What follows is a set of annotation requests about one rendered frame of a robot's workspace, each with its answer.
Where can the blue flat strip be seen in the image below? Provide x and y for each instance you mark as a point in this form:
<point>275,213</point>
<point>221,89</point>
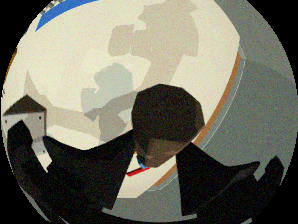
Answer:
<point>59,9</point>

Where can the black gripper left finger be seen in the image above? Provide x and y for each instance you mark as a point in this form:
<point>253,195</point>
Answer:
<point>103,167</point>

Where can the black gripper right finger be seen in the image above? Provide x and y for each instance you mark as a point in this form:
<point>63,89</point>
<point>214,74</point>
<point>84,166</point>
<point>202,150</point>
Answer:
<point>202,178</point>

